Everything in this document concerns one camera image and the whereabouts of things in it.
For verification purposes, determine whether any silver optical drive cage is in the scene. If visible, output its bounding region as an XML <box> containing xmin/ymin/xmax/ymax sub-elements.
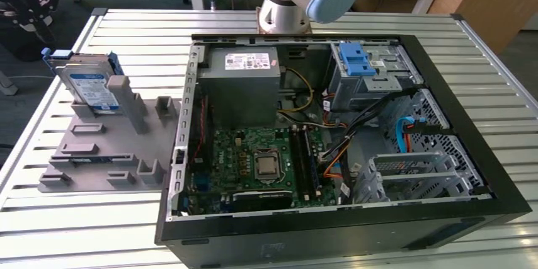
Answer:
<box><xmin>328</xmin><ymin>42</ymin><xmax>424</xmax><ymax>112</ymax></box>

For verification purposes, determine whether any silver CPU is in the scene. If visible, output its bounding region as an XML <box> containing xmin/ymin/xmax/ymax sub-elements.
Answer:
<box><xmin>256</xmin><ymin>156</ymin><xmax>280</xmax><ymax>178</ymax></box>

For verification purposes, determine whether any black graphics card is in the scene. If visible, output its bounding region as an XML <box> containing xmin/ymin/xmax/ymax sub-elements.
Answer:
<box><xmin>229</xmin><ymin>188</ymin><xmax>296</xmax><ymax>213</ymax></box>

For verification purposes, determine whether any yellow wire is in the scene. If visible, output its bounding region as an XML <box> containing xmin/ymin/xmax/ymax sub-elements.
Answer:
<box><xmin>277</xmin><ymin>67</ymin><xmax>317</xmax><ymax>114</ymax></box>

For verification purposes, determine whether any black CPU socket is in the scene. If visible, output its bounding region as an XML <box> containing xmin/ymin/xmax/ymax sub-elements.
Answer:
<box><xmin>250</xmin><ymin>147</ymin><xmax>288</xmax><ymax>185</ymax></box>

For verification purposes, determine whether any green motherboard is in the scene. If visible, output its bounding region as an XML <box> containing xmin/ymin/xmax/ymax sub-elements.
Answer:
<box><xmin>187</xmin><ymin>125</ymin><xmax>338</xmax><ymax>216</ymax></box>

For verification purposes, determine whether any black disk power wire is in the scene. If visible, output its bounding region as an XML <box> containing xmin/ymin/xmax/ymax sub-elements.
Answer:
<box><xmin>404</xmin><ymin>120</ymin><xmax>456</xmax><ymax>136</ymax></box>

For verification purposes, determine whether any red black twisted wire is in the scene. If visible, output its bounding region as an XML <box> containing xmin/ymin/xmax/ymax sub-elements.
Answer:
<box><xmin>191</xmin><ymin>95</ymin><xmax>211</xmax><ymax>166</ymax></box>

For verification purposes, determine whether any black PC case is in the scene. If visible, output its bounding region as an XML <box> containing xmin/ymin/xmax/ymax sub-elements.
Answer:
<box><xmin>154</xmin><ymin>33</ymin><xmax>533</xmax><ymax>269</ymax></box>

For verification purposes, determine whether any white table leg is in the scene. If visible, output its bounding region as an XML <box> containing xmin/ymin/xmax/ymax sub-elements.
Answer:
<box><xmin>0</xmin><ymin>70</ymin><xmax>21</xmax><ymax>96</ymax></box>

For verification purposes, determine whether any hard disk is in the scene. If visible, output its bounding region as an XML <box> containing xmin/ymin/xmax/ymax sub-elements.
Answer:
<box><xmin>42</xmin><ymin>47</ymin><xmax>126</xmax><ymax>115</ymax></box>

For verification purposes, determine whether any spare RAM stick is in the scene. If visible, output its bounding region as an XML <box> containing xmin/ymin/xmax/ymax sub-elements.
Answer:
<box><xmin>70</xmin><ymin>156</ymin><xmax>115</xmax><ymax>165</ymax></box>

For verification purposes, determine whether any gray power supply unit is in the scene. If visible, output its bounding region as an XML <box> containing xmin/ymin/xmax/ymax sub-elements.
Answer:
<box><xmin>197</xmin><ymin>47</ymin><xmax>284</xmax><ymax>130</ymax></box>

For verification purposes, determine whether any black wire bundle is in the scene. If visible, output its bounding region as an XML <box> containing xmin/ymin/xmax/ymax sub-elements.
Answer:
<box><xmin>324</xmin><ymin>88</ymin><xmax>426</xmax><ymax>163</ymax></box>

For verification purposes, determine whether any blue data wire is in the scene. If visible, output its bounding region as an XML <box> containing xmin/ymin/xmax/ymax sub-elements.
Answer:
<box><xmin>394</xmin><ymin>117</ymin><xmax>429</xmax><ymax>156</ymax></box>

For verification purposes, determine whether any gray parts rack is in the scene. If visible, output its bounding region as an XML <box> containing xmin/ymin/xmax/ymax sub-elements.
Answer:
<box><xmin>38</xmin><ymin>75</ymin><xmax>183</xmax><ymax>193</ymax></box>

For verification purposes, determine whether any orange wire bundle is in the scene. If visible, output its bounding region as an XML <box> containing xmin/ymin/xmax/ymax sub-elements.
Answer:
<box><xmin>322</xmin><ymin>142</ymin><xmax>353</xmax><ymax>188</ymax></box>

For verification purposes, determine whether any blue plastic drive latch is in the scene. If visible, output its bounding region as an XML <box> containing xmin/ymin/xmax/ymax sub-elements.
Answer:
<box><xmin>338</xmin><ymin>43</ymin><xmax>378</xmax><ymax>77</ymax></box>

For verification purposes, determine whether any dark RAM stick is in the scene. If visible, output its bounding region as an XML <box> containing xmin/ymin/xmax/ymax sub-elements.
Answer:
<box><xmin>292</xmin><ymin>125</ymin><xmax>310</xmax><ymax>201</ymax></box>

